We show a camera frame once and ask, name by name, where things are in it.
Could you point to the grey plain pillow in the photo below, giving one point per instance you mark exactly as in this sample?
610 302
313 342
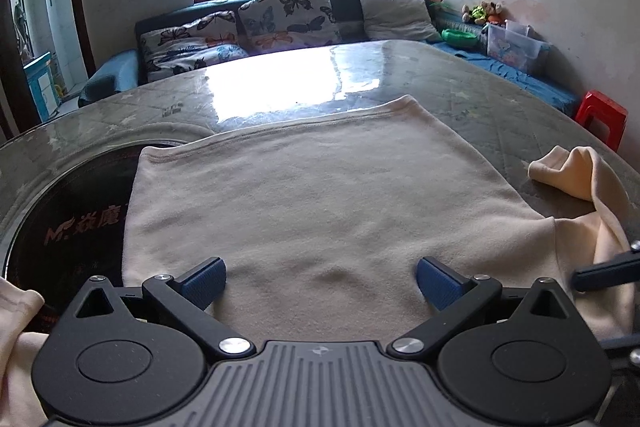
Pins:
397 17

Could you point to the beige knit sweater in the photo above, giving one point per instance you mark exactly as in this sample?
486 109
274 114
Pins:
325 207

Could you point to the clear plastic storage box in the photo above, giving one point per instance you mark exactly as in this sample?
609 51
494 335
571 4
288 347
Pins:
512 47

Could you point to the dark blue sofa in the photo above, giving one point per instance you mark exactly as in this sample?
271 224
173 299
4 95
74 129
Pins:
350 14

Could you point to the red plastic stool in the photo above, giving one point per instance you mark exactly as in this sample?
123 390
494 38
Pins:
602 114

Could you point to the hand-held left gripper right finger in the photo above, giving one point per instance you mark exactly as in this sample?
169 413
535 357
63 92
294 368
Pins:
437 284

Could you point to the blue sofa cover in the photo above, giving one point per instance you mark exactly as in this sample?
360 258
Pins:
520 82

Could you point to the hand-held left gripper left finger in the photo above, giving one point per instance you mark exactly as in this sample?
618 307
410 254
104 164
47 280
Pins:
205 283

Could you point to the round black induction cooktop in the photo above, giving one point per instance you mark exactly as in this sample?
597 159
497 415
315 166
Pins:
75 217

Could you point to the green plastic basin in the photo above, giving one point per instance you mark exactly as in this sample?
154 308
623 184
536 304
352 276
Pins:
460 38

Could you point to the brown plush bear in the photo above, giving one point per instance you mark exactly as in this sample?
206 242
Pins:
494 11

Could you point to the large butterfly print pillow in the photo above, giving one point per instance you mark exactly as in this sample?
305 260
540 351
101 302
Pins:
290 17

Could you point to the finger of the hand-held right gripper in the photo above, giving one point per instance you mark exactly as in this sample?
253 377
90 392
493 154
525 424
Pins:
607 272

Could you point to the light blue cabinet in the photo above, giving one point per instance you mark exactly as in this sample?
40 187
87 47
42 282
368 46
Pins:
40 82

